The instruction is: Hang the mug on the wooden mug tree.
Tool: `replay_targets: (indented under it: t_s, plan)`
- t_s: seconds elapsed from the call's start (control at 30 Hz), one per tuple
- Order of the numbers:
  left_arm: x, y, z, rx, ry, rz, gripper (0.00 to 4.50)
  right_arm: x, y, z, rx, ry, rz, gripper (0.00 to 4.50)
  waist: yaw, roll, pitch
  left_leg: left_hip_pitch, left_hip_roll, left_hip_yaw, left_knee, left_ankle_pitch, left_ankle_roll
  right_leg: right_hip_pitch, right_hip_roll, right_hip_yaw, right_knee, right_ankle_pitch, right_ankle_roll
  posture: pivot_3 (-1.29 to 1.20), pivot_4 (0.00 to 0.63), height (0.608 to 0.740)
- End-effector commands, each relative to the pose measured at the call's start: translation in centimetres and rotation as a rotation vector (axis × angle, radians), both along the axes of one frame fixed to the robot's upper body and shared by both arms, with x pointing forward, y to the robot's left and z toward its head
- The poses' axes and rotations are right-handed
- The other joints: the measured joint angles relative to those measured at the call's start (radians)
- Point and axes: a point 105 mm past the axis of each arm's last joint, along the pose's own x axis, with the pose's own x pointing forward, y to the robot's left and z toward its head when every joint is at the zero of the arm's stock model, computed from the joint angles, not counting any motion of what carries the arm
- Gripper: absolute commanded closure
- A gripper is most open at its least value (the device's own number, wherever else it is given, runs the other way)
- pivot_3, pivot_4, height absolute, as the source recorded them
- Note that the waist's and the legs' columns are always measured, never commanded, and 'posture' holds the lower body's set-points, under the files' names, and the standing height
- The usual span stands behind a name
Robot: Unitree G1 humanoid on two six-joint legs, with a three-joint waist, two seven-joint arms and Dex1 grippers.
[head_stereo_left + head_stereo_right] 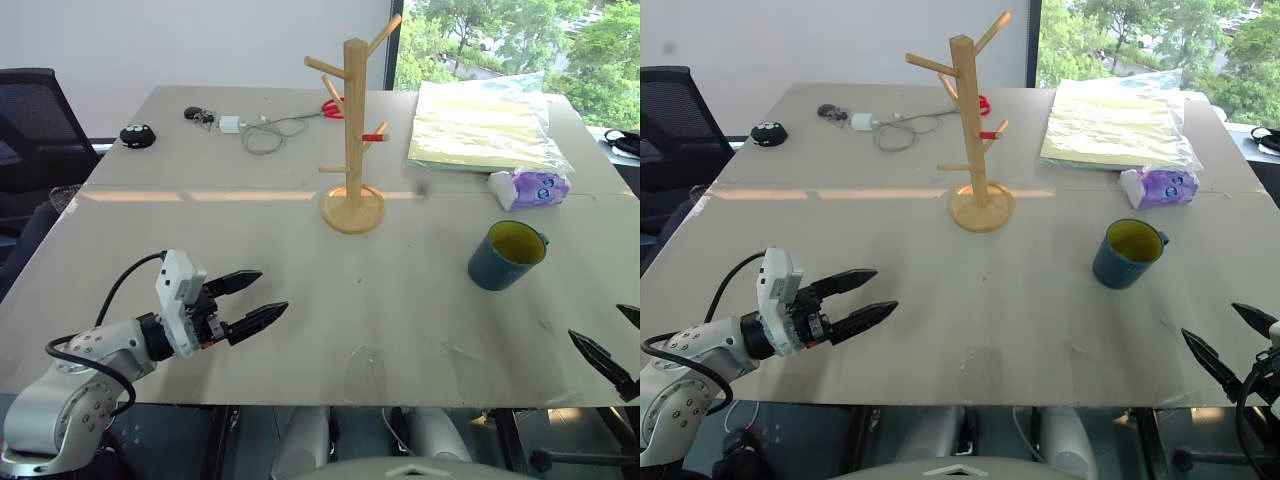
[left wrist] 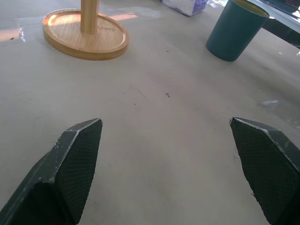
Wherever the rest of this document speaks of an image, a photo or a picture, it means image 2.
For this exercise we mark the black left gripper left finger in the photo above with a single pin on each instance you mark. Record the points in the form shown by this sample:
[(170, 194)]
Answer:
[(70, 168)]

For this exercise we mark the teal ribbed cup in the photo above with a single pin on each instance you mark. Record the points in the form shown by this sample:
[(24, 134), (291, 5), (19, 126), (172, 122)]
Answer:
[(234, 32)]

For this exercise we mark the wooden stand with round base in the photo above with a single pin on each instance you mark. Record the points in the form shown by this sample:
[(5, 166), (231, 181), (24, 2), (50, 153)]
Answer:
[(86, 35)]

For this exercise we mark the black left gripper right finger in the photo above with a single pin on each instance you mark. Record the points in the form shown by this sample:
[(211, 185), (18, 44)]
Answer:
[(264, 164)]

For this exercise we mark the dark teal tray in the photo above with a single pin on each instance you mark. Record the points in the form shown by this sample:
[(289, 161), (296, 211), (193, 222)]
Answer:
[(281, 23)]

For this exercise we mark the purple white tissue pack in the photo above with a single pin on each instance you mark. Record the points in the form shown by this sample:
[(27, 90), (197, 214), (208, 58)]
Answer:
[(185, 5)]

